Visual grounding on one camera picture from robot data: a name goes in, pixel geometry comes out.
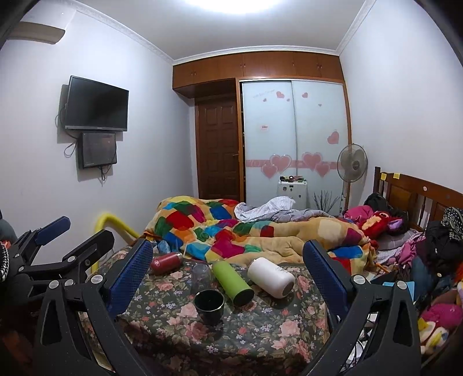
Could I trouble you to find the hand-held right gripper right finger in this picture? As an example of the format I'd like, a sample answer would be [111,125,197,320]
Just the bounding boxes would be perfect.
[302,239,424,376]

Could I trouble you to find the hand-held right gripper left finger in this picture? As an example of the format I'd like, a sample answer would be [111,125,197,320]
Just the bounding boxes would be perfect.
[34,239,154,376]

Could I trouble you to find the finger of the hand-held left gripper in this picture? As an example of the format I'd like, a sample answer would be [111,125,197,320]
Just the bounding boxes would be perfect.
[16,229,115,288]
[6,216,72,261]

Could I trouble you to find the clear glass cup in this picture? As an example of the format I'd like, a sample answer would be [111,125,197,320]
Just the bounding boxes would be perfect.
[190,263,213,295]

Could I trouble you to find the dark green cup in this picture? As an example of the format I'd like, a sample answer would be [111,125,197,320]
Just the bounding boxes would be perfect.
[194,289,225,327]

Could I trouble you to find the red bottle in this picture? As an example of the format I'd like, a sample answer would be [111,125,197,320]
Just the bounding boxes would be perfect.
[150,252,184,275]

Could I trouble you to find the white bottle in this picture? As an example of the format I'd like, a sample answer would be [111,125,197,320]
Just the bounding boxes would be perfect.
[247,257,295,299]

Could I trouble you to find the blue box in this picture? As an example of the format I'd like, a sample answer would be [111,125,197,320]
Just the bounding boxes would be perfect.
[383,280,417,301]

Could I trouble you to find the red plush toy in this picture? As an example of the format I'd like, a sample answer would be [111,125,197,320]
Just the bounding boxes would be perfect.
[356,211,409,240]

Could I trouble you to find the dried twigs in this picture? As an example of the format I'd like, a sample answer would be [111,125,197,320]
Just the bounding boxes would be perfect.
[313,191,341,211]

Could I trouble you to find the small black monitor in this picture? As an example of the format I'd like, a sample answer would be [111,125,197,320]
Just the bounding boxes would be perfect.
[78,132,118,169]

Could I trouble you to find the grey white sheet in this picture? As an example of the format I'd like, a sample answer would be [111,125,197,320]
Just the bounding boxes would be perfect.
[234,196,337,223]

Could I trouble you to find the floral table cloth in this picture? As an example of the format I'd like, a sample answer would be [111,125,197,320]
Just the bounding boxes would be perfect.
[78,246,362,376]

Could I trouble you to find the white appliance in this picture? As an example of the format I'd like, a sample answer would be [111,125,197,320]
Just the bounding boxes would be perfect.
[278,180,309,210]

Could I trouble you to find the pink clothes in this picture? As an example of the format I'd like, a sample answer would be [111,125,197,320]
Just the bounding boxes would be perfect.
[395,231,428,269]

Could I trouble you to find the black bag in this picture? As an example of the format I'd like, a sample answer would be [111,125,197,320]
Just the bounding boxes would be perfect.
[363,193,398,218]

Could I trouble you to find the green bottle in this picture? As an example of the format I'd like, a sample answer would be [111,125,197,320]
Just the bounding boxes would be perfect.
[212,260,255,306]

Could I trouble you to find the colourful patchwork blanket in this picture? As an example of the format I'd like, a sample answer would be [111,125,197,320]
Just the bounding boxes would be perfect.
[145,196,379,275]

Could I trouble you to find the standing fan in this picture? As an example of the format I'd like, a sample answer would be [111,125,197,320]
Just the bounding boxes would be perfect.
[337,143,368,218]

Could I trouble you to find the pink plush toy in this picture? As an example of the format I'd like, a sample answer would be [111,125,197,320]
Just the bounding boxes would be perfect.
[419,303,463,330]

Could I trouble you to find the wooden headboard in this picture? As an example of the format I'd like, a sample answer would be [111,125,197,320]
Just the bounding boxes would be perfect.
[372,166,463,234]

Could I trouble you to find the pile of dark clothes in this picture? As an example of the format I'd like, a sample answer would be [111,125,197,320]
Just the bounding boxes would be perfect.
[424,207,463,277]

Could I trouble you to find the brown wooden door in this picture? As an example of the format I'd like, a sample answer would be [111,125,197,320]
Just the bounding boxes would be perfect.
[195,97,242,203]

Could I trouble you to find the wardrobe with heart stickers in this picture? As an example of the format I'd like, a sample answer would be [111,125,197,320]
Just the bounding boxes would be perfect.
[172,51,353,211]

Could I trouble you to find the yellow rail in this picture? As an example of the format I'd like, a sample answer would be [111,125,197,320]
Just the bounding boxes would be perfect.
[90,213,140,275]

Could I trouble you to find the black cable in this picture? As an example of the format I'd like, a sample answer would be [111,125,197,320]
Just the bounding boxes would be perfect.
[55,108,79,158]

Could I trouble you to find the black wall television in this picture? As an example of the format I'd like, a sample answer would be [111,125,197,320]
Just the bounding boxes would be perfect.
[64,76,130,132]

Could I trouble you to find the wall air conditioner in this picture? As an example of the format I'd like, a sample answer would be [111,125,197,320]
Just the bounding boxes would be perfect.
[11,22,66,45]

